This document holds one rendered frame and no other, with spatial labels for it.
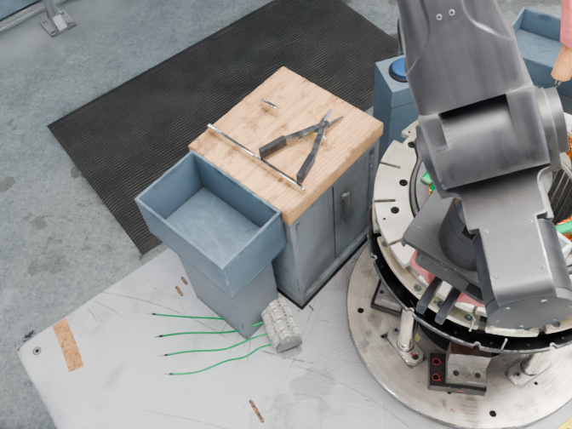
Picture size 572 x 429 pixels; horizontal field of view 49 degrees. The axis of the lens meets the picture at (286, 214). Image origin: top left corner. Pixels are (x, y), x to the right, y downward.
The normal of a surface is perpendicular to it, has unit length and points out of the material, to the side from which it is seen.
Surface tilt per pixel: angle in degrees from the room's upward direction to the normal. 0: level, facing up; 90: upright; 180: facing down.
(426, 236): 6
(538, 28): 90
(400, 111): 90
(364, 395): 0
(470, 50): 68
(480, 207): 21
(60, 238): 0
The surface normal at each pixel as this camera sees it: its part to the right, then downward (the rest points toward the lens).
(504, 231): -0.42, -0.37
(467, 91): -0.17, 0.55
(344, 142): -0.08, -0.56
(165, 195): 0.74, 0.52
